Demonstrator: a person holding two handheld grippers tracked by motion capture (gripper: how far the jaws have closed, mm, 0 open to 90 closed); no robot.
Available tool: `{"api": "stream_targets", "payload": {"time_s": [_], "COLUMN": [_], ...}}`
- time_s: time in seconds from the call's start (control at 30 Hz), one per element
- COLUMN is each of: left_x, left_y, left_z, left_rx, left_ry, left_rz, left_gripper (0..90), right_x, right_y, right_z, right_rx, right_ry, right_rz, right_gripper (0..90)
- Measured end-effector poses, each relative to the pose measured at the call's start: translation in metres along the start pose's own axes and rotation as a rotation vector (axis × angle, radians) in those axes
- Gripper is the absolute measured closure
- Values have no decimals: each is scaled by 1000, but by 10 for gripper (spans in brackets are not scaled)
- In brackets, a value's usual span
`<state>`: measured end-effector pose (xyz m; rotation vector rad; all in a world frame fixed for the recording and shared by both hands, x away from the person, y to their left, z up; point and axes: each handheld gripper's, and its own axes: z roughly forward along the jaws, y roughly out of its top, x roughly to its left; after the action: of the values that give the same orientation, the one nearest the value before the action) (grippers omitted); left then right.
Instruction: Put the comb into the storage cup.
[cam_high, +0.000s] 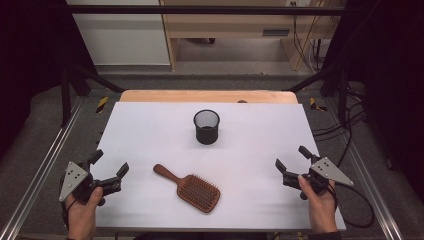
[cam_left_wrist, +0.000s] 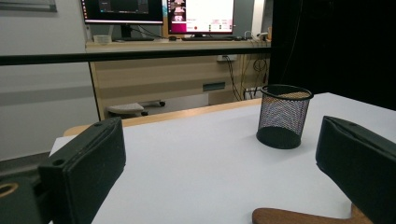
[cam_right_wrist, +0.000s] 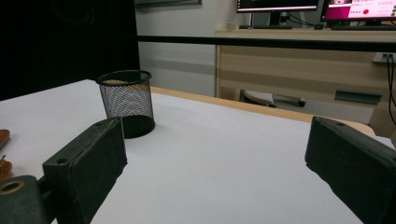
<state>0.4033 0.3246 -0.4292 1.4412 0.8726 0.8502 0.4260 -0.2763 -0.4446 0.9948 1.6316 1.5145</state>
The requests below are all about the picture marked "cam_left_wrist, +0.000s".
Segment black cables under desk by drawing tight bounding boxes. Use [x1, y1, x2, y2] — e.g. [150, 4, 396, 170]
[223, 55, 269, 102]

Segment light wooden desk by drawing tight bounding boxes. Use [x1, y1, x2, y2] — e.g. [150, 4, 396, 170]
[85, 38, 272, 120]

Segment black keyboard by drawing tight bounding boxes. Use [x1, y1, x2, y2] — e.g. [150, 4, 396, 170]
[181, 35, 236, 42]

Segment white power strip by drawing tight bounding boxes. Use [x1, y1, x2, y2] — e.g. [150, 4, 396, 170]
[217, 54, 238, 63]

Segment bright computer monitor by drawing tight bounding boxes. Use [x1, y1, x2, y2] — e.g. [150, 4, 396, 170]
[166, 0, 235, 38]

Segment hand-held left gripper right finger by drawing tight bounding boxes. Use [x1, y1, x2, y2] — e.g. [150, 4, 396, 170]
[315, 115, 396, 224]

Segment grey rolling stool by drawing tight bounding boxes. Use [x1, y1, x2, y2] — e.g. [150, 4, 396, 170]
[106, 99, 166, 119]

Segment black curtain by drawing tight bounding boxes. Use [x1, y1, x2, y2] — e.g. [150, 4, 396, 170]
[268, 0, 396, 111]

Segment black mesh pen holder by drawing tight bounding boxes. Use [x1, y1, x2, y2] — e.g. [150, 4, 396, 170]
[255, 83, 315, 150]

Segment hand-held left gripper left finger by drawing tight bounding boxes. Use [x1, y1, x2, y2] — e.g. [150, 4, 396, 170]
[36, 117, 127, 224]

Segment brown wooden hairbrush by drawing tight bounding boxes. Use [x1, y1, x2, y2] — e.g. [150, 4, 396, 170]
[251, 203, 373, 224]

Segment small white box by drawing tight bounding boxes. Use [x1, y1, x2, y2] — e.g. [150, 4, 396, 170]
[92, 35, 112, 44]

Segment white table cover sheet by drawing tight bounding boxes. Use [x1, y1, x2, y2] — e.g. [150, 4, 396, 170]
[49, 91, 396, 224]

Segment black horizontal frame bar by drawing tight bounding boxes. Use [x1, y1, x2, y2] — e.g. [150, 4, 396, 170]
[0, 46, 272, 67]

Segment dark computer monitor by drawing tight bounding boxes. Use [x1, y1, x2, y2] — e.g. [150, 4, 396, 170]
[79, 0, 165, 42]

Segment grey wall board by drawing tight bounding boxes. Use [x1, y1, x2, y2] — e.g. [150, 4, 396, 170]
[0, 0, 58, 13]

